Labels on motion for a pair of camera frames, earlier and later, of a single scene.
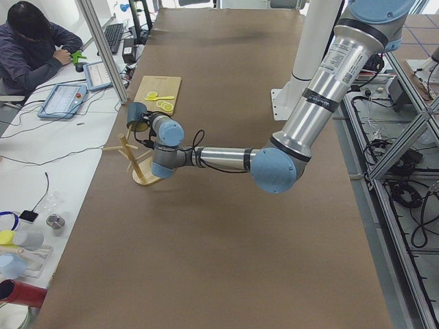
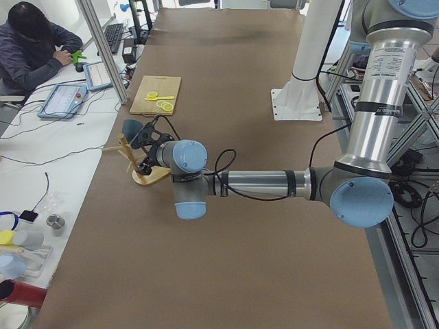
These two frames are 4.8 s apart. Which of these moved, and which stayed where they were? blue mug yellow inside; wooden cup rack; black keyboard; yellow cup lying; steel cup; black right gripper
Moved: blue mug yellow inside; black right gripper
Stayed: black keyboard; wooden cup rack; yellow cup lying; steel cup
